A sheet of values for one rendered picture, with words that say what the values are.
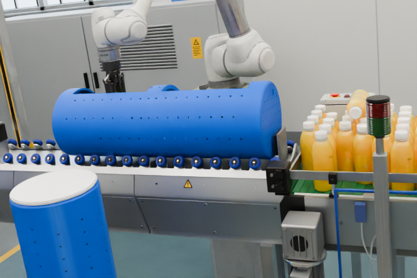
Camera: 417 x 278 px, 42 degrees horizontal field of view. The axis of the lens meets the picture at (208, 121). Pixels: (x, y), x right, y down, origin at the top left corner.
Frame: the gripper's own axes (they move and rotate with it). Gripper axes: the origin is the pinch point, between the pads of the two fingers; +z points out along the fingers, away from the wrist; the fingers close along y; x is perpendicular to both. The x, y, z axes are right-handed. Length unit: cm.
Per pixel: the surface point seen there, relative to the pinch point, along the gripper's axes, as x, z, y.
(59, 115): -16.2, -2.4, 18.4
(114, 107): 8.9, -4.9, 16.6
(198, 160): 41.0, 16.4, 16.2
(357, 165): 98, 17, 17
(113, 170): 3.6, 20.9, 17.1
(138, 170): 15.2, 20.9, 17.1
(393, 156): 110, 11, 24
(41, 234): 11, 20, 71
